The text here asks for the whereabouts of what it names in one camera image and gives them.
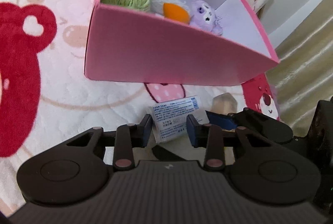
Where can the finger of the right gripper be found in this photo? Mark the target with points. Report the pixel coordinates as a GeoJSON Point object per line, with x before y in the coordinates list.
{"type": "Point", "coordinates": [225, 122]}
{"type": "Point", "coordinates": [163, 154]}

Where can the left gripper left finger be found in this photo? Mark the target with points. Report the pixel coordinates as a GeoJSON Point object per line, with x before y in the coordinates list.
{"type": "Point", "coordinates": [130, 136]}

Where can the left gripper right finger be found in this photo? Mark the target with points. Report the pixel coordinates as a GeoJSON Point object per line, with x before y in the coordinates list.
{"type": "Point", "coordinates": [210, 137]}

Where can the blue white tissue pack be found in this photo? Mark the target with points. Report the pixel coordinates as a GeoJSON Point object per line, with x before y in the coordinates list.
{"type": "Point", "coordinates": [170, 117]}

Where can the purple plush toy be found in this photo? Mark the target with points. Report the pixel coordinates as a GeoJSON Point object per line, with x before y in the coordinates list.
{"type": "Point", "coordinates": [204, 17]}

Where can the orange makeup sponge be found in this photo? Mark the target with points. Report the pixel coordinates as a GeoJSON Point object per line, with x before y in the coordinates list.
{"type": "Point", "coordinates": [176, 13]}

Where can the beige curtain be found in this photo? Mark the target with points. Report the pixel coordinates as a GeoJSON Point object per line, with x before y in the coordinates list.
{"type": "Point", "coordinates": [304, 75]}

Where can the pink cardboard box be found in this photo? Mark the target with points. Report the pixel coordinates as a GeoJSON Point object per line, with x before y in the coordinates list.
{"type": "Point", "coordinates": [132, 46]}

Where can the bear print fleece blanket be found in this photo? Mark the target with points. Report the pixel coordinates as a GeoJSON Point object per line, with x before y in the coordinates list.
{"type": "Point", "coordinates": [46, 97]}

